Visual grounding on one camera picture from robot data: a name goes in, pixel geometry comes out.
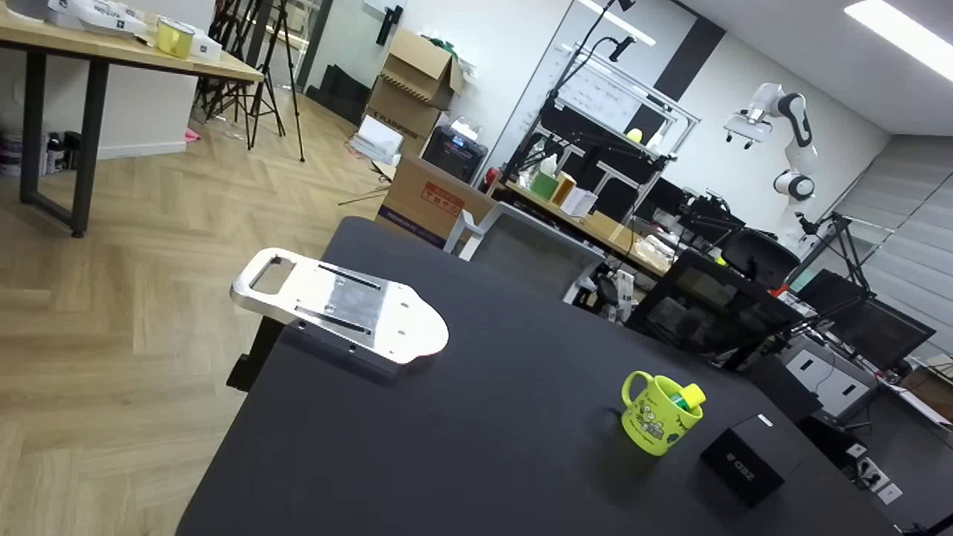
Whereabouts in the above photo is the green yellow glue stick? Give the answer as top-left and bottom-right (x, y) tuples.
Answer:
(673, 382), (709, 413)

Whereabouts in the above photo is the cardboard box with red print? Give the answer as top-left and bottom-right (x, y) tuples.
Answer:
(375, 156), (502, 251)

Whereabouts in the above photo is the closed plain cardboard box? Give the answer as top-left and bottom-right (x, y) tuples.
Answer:
(362, 75), (445, 144)

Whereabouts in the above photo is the open plain cardboard box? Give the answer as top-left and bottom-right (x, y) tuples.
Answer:
(381, 26), (469, 108)

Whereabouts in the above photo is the yellow mug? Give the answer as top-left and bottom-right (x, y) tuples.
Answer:
(621, 367), (709, 459)

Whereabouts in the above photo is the black box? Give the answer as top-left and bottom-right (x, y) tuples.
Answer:
(697, 412), (814, 509)

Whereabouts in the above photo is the white cabinet box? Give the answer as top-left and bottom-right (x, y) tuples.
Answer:
(780, 340), (880, 422)

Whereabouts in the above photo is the grey office chair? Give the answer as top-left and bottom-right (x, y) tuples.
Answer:
(441, 200), (606, 306)

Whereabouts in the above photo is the black printer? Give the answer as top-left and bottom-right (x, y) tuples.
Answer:
(421, 120), (491, 187)

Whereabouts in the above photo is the white paper stack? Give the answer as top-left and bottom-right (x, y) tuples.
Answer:
(350, 114), (409, 169)

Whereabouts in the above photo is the black shelf rack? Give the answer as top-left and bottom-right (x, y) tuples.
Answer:
(502, 41), (704, 223)

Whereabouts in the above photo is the black mesh office chair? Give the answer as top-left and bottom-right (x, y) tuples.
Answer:
(622, 248), (807, 373)

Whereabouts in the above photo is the black table clamp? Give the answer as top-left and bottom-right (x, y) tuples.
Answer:
(223, 316), (293, 395)

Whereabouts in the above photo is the yellow translucent container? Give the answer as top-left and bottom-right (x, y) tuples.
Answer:
(149, 17), (196, 59)

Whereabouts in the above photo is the black computer monitor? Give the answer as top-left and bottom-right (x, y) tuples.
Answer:
(798, 266), (938, 373)

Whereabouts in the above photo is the wooden table with black legs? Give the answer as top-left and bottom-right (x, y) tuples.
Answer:
(0, 7), (265, 239)

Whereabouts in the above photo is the white power strip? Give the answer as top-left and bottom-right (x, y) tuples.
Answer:
(843, 442), (905, 509)

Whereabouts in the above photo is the white clutter pile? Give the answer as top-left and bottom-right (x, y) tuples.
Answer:
(43, 0), (153, 41)

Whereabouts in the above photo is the black tripod with camera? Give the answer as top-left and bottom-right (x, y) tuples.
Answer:
(788, 209), (875, 291)

